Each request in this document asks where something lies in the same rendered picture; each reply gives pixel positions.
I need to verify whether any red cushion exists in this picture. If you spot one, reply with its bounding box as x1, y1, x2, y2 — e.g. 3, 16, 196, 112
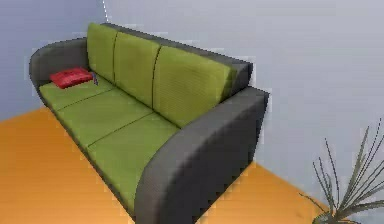
49, 66, 94, 90

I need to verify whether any spiky green house plant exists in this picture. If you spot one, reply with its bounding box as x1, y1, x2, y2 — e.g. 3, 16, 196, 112
298, 118, 384, 224

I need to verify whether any green and grey sofa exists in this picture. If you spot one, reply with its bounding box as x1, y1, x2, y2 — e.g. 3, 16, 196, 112
28, 21, 270, 224

